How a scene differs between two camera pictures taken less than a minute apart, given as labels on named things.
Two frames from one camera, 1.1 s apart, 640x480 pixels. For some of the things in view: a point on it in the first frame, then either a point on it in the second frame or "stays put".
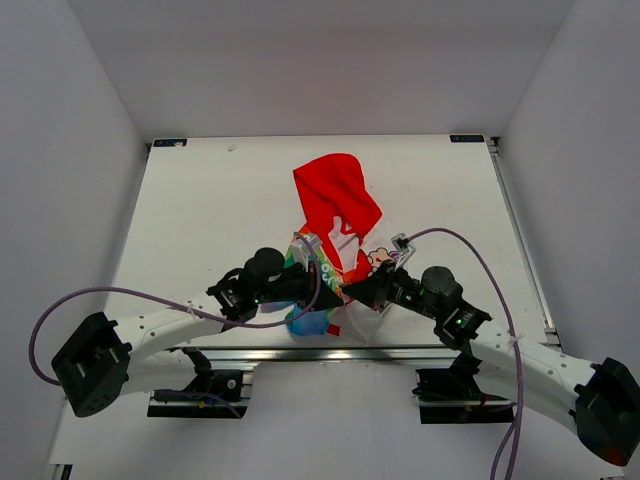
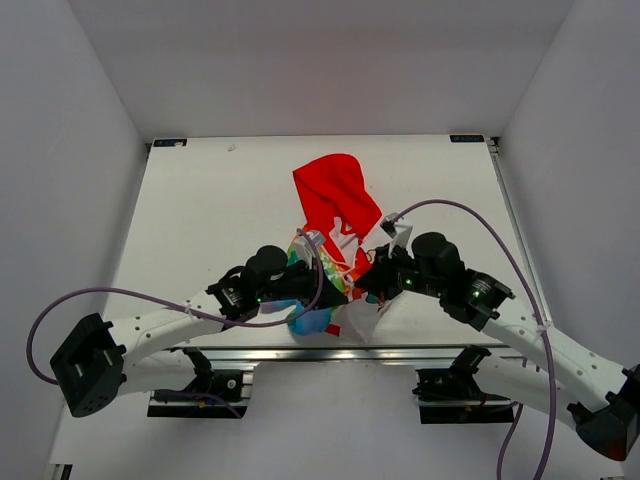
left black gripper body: (296, 287) stays put
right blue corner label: (467, 138) stays put
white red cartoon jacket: (340, 208) stays put
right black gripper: (374, 288) -> (378, 277)
